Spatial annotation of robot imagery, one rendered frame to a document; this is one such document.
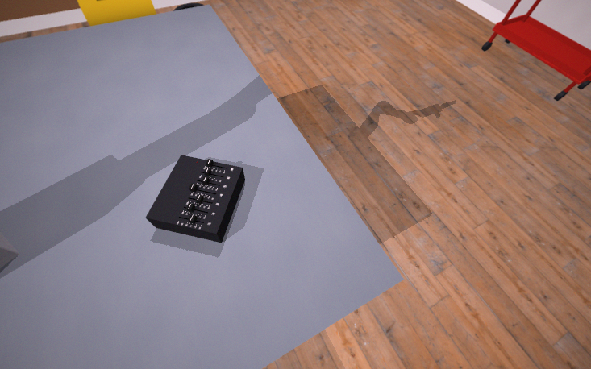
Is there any black lighting desk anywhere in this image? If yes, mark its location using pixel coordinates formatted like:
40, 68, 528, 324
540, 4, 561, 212
146, 155, 245, 243

